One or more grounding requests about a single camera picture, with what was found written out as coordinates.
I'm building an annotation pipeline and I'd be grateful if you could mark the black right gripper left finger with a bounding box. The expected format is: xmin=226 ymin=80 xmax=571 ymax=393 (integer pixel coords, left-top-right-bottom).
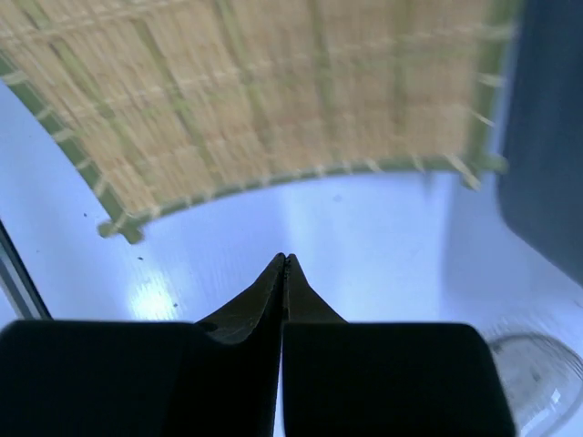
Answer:
xmin=1 ymin=254 xmax=285 ymax=436

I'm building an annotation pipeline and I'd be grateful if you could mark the grey plastic bin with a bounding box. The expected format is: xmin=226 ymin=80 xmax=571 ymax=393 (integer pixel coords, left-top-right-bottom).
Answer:
xmin=497 ymin=1 xmax=582 ymax=283

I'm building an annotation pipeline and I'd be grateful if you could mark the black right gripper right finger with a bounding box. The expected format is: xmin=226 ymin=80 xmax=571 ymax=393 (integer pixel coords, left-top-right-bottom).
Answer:
xmin=282 ymin=256 xmax=517 ymax=436

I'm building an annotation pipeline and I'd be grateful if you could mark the bamboo woven mat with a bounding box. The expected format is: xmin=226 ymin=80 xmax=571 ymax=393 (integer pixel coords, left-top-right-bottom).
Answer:
xmin=1 ymin=1 xmax=522 ymax=243

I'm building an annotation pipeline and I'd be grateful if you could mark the clear glass oval dish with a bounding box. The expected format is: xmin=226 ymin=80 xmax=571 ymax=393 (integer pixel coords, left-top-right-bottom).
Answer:
xmin=488 ymin=331 xmax=582 ymax=436

